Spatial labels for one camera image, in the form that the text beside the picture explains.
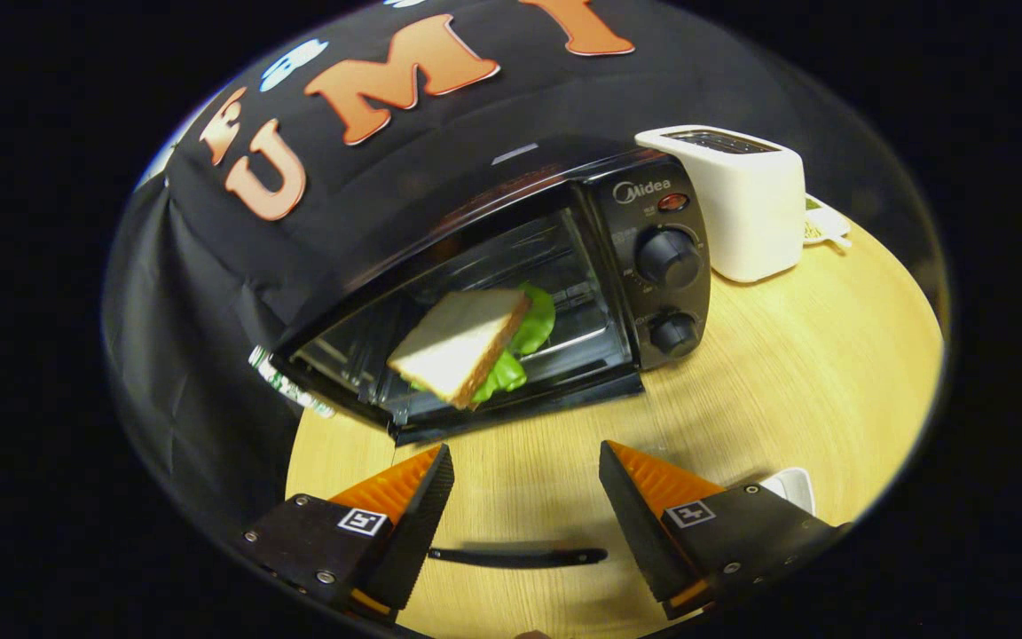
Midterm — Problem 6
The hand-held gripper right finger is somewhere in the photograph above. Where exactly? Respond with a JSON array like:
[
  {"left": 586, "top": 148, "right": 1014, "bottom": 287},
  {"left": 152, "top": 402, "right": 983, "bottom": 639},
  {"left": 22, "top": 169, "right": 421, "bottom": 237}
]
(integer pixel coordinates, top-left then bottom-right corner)
[{"left": 598, "top": 439, "right": 851, "bottom": 621}]

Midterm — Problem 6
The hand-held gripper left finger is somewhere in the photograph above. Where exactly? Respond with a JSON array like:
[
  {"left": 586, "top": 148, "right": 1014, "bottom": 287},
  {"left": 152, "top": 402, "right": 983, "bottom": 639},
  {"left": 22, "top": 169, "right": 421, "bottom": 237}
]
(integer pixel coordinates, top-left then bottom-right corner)
[{"left": 239, "top": 443, "right": 457, "bottom": 623}]

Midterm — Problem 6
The bread lettuce sandwich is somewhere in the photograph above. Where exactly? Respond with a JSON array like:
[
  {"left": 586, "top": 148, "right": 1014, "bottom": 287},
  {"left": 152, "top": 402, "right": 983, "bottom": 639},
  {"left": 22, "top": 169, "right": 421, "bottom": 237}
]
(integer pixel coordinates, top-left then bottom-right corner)
[{"left": 386, "top": 281, "right": 558, "bottom": 412}]

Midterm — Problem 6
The black toaster oven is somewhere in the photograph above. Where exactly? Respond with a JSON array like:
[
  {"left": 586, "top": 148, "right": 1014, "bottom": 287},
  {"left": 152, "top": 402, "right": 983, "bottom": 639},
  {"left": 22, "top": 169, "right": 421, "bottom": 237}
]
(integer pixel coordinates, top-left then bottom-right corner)
[{"left": 269, "top": 149, "right": 714, "bottom": 571}]

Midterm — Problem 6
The white slot toaster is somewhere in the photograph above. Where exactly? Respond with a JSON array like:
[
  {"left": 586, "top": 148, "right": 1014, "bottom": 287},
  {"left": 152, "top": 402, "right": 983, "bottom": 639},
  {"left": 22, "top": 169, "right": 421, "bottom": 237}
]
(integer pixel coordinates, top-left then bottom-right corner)
[{"left": 634, "top": 125, "right": 807, "bottom": 284}]

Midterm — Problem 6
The small metal tray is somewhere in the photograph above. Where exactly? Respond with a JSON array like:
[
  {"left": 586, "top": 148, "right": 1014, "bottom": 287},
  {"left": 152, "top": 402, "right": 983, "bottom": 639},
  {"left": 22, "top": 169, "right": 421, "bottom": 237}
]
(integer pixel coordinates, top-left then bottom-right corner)
[{"left": 759, "top": 467, "right": 818, "bottom": 517}]

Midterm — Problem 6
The small white green bottle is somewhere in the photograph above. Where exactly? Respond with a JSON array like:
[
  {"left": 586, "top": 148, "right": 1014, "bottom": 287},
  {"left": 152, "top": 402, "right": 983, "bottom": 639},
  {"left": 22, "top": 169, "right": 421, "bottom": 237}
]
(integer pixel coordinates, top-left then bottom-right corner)
[{"left": 248, "top": 345, "right": 335, "bottom": 419}]

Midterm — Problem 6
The white divided bean dish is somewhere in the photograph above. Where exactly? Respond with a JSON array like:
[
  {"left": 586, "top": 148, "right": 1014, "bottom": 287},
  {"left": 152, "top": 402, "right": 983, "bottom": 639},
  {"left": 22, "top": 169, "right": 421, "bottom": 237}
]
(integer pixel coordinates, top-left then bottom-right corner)
[{"left": 802, "top": 195, "right": 854, "bottom": 250}]

